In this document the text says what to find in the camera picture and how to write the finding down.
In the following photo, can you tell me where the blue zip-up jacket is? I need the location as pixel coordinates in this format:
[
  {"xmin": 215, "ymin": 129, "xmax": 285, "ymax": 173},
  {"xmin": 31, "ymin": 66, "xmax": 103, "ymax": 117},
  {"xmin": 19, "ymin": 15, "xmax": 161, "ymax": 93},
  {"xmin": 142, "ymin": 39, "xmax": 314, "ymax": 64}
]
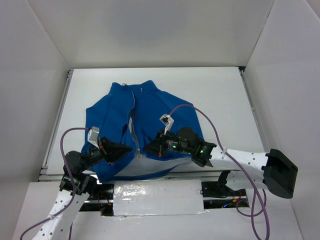
[{"xmin": 85, "ymin": 80, "xmax": 203, "ymax": 182}]

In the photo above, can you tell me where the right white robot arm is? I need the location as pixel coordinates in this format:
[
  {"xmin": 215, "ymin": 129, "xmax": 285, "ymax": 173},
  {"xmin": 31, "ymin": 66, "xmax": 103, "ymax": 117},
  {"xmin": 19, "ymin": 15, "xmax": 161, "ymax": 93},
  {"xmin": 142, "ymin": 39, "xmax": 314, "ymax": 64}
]
[{"xmin": 143, "ymin": 127, "xmax": 298, "ymax": 199}]

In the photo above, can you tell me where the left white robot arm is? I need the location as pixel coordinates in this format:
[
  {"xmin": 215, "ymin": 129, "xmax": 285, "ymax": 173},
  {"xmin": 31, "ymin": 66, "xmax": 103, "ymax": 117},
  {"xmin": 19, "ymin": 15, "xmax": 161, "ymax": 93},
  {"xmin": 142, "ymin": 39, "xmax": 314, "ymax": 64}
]
[{"xmin": 33, "ymin": 136, "xmax": 132, "ymax": 240}]

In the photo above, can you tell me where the white foil-covered panel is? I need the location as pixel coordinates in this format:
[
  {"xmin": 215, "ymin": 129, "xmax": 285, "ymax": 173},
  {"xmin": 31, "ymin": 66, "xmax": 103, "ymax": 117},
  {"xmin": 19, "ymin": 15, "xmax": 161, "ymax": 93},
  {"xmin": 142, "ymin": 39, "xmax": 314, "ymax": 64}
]
[{"xmin": 113, "ymin": 179, "xmax": 205, "ymax": 216}]

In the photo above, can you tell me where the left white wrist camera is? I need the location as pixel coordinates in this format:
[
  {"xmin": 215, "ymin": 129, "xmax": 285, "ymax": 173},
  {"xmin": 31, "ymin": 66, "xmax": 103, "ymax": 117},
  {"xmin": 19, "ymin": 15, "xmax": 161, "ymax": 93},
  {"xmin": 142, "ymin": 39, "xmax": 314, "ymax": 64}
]
[{"xmin": 87, "ymin": 126, "xmax": 100, "ymax": 148}]

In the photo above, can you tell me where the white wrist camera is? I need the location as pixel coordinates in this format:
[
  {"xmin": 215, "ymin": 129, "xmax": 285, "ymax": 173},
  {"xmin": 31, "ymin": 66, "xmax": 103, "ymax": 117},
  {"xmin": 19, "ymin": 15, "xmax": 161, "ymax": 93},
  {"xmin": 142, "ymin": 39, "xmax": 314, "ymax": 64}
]
[
  {"xmin": 87, "ymin": 126, "xmax": 100, "ymax": 148},
  {"xmin": 159, "ymin": 113, "xmax": 174, "ymax": 136}
]

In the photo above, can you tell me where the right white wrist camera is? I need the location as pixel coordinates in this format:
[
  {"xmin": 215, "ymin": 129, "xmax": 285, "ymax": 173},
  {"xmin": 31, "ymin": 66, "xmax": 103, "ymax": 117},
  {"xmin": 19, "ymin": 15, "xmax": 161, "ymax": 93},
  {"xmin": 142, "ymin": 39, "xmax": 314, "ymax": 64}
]
[{"xmin": 159, "ymin": 113, "xmax": 174, "ymax": 136}]

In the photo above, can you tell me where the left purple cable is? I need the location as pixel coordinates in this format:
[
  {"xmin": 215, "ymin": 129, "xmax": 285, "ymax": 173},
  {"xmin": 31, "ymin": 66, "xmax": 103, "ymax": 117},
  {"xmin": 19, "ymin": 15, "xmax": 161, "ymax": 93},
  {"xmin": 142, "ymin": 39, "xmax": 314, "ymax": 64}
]
[{"xmin": 19, "ymin": 126, "xmax": 92, "ymax": 240}]

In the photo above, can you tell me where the purple cable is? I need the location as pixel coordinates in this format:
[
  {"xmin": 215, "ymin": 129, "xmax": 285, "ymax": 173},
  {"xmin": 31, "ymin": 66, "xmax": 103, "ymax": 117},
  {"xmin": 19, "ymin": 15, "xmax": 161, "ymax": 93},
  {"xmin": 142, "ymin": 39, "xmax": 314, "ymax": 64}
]
[
  {"xmin": 19, "ymin": 126, "xmax": 92, "ymax": 240},
  {"xmin": 168, "ymin": 104, "xmax": 272, "ymax": 240}
]

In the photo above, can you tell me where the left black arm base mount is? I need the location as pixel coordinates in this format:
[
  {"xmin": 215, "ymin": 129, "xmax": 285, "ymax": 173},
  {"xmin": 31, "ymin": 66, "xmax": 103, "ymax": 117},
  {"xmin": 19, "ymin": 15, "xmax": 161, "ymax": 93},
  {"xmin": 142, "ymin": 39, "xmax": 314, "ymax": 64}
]
[{"xmin": 82, "ymin": 183, "xmax": 115, "ymax": 217}]

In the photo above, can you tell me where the aluminium table frame rail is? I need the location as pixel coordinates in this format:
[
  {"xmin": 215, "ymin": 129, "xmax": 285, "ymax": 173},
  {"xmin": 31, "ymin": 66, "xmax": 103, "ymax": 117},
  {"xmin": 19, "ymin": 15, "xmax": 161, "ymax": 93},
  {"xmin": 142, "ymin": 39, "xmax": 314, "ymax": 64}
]
[{"xmin": 47, "ymin": 67, "xmax": 268, "ymax": 184}]

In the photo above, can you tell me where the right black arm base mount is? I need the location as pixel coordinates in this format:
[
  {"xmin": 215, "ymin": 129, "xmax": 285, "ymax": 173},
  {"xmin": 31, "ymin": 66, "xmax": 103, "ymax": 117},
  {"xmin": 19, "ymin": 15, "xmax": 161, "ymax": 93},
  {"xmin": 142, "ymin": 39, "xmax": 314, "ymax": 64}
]
[{"xmin": 200, "ymin": 170, "xmax": 246, "ymax": 199}]

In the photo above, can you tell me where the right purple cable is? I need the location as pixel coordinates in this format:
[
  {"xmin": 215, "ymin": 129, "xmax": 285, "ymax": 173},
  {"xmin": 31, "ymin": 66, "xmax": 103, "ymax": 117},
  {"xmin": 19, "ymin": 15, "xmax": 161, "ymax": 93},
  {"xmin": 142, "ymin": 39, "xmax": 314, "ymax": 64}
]
[{"xmin": 168, "ymin": 104, "xmax": 272, "ymax": 240}]

